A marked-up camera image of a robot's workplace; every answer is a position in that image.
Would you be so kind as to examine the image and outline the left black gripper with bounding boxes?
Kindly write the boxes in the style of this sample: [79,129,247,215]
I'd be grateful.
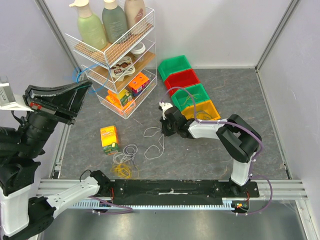
[19,77,97,156]

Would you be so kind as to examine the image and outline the blue cable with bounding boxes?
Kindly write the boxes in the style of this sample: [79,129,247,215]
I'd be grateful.
[194,109,216,121]
[65,63,111,95]

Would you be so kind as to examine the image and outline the cable bundle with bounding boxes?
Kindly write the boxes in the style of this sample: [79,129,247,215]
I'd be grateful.
[111,144,141,180]

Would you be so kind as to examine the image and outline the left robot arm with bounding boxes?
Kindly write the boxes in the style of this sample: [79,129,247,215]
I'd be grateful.
[0,80,110,240]

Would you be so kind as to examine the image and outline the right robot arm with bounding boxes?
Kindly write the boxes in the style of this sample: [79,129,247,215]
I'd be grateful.
[159,103,263,197]

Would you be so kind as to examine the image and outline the near green plastic bin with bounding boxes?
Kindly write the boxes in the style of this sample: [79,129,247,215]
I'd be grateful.
[171,83,210,112]

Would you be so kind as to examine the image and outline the green plastic bin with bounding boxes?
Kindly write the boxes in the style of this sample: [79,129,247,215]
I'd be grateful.
[171,83,210,112]
[158,55,192,82]

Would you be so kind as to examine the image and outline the yellow plastic bin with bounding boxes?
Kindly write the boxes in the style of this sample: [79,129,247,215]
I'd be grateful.
[181,100,221,121]

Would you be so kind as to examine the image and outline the red plastic bin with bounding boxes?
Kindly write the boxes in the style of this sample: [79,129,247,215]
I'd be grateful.
[164,68,201,90]

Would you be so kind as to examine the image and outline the orange sponge pack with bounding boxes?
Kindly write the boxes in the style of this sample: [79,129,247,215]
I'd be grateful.
[105,90,122,109]

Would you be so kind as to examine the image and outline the orange purple box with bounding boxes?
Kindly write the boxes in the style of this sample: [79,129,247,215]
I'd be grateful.
[128,72,150,97]

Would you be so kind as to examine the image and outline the green yellow box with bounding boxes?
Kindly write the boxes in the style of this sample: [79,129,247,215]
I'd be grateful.
[119,89,133,107]

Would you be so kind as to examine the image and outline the far green plastic bin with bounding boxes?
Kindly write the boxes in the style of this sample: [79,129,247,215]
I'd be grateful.
[158,55,192,82]

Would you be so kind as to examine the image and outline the orange green juice carton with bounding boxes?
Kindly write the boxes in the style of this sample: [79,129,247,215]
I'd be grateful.
[100,125,120,155]

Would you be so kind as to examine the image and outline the yogurt multipack carton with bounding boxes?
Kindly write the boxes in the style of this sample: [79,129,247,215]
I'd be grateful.
[110,56,136,82]

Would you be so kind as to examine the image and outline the light green pump bottle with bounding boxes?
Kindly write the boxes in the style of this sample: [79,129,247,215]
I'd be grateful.
[68,0,108,50]

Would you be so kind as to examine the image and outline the paper cup with lid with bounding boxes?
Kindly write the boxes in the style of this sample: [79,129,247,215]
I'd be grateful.
[130,42,146,55]

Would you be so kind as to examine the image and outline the dark green bottle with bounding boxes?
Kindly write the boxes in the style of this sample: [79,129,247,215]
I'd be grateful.
[101,0,128,43]

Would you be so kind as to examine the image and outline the beige brown bottle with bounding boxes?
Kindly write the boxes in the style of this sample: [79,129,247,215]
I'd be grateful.
[124,0,147,35]

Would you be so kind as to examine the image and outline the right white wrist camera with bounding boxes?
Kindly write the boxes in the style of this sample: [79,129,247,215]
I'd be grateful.
[159,102,173,120]

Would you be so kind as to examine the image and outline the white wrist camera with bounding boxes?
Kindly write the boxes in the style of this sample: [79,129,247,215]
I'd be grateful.
[159,102,173,120]
[0,76,33,112]

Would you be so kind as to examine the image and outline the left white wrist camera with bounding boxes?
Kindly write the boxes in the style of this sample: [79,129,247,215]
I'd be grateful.
[0,76,33,112]

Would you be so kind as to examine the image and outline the white wire shelf rack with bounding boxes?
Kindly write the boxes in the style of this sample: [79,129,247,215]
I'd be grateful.
[65,7,158,119]

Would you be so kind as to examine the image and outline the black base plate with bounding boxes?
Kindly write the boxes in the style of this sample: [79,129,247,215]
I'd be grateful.
[96,179,260,203]

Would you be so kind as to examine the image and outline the white slotted cable duct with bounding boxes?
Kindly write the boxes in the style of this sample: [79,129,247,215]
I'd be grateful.
[69,198,245,211]

